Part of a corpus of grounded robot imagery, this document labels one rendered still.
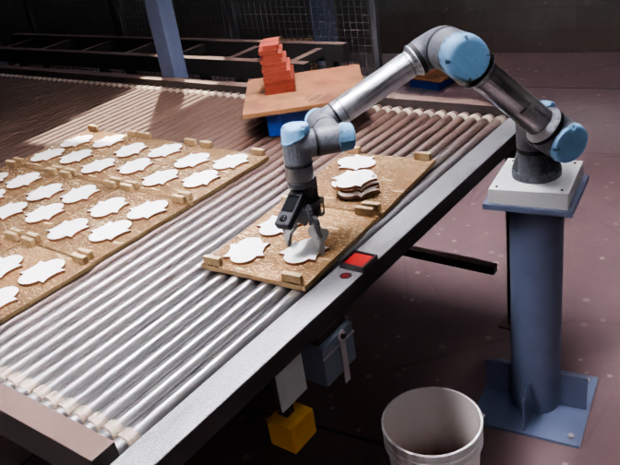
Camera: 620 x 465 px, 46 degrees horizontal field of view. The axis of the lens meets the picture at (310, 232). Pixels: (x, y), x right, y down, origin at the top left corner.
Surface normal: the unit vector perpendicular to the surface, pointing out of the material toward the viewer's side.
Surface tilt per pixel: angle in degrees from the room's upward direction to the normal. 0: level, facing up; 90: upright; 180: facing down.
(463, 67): 84
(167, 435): 0
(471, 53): 84
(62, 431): 0
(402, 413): 87
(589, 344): 0
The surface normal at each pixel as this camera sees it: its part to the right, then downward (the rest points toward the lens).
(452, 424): -0.54, 0.41
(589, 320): -0.14, -0.88
